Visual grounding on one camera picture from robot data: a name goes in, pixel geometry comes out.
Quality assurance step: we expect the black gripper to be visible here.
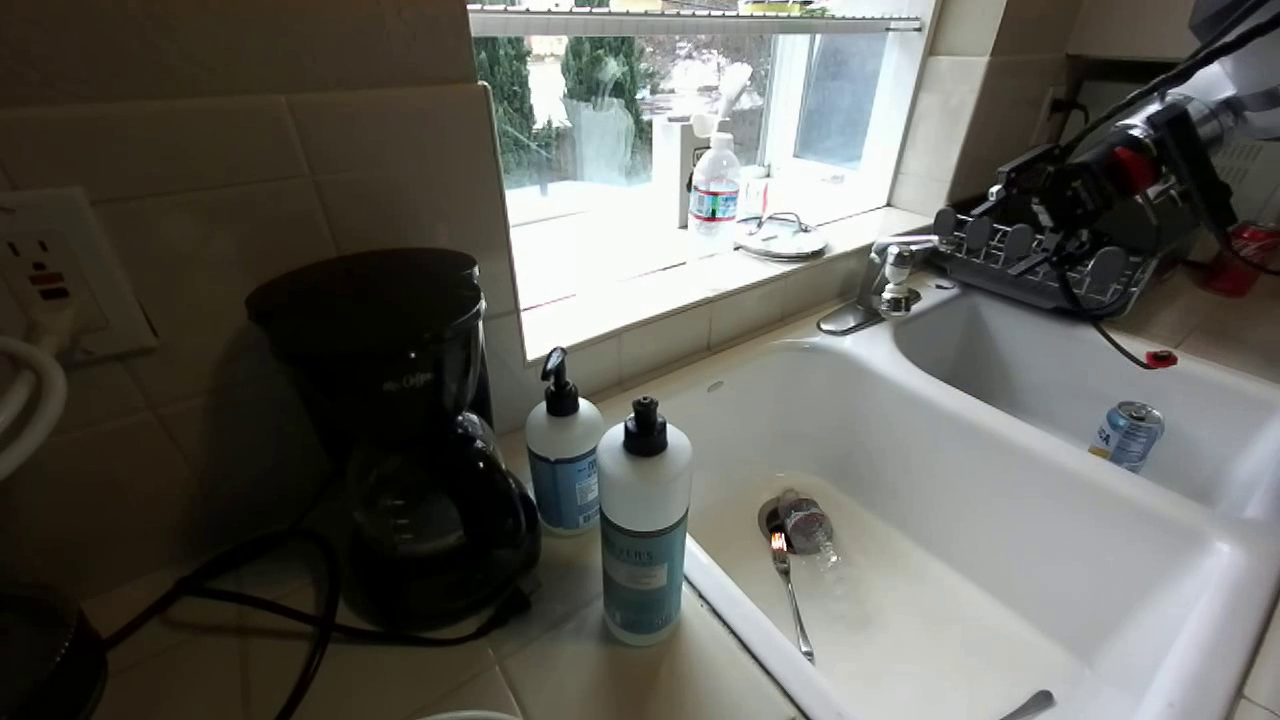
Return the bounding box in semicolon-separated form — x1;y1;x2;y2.
973;130;1177;257

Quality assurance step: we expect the chrome sink faucet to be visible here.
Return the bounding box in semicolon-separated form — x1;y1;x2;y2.
816;232;945;338

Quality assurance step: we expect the clear plastic water bottle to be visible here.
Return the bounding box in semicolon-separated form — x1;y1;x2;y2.
687;127;743;246

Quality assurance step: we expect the grey dish rack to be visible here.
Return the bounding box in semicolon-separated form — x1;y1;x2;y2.
929;198;1168;323

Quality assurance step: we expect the small white dish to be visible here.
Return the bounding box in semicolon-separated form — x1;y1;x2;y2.
728;210;833;264

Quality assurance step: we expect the red object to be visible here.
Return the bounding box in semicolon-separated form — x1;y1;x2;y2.
1192;221;1280;298

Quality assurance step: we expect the small glass jar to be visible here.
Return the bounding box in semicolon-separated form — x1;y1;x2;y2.
737;160;778;226

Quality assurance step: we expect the blue drink can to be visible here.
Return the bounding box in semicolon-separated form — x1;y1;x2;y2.
1088;394;1168;477

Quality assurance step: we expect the white double basin sink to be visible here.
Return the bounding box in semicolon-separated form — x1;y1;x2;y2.
625;283;1280;720

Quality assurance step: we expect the metal sink drain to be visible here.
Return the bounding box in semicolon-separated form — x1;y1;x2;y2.
756;489;844;565

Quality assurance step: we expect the metal spoon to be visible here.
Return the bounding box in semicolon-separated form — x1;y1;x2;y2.
766;528;820;666

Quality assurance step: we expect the tall white pump soap bottle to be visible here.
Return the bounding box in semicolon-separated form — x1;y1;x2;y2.
593;392;696;646

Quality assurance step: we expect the small white spray soap bottle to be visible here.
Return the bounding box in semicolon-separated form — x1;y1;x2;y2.
521;344;608;537

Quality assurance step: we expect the black drip coffee maker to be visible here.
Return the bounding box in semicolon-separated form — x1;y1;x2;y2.
244;245;546;636

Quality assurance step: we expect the black round appliance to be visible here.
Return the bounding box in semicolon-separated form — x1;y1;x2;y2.
0;582;111;720

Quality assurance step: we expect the black cable with red tip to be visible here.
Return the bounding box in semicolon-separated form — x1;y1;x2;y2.
1049;245;1183;374

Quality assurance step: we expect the white window frame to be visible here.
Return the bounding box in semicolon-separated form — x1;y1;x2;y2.
469;0;935;364

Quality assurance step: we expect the black power cable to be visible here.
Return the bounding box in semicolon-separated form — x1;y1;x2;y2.
99;525;538;720

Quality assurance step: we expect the white wall power outlet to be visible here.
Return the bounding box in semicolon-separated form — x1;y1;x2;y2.
0;182;165;368

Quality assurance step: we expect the white curved cord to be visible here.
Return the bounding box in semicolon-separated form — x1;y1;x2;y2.
0;331;71;489

